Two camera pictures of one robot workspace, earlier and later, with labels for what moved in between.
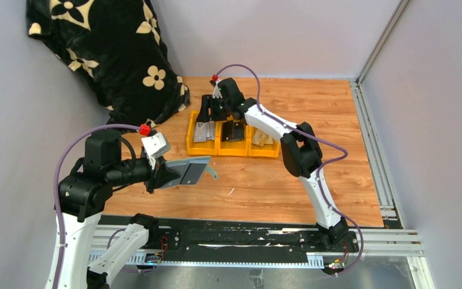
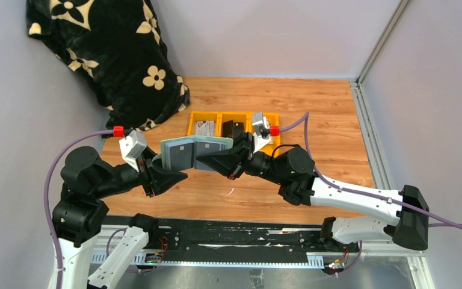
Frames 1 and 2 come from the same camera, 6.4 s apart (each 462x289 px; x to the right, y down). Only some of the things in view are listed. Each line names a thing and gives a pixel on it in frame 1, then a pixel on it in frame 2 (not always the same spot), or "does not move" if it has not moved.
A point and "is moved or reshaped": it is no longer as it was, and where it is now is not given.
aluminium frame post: x=387 y=31 does not move
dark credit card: x=192 y=173 → x=181 y=156
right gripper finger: x=206 y=113 → x=228 y=163
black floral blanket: x=117 y=50 does not move
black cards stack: x=232 y=130 does not move
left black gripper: x=153 y=175 does not move
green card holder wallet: x=190 y=170 is moved or reshaped
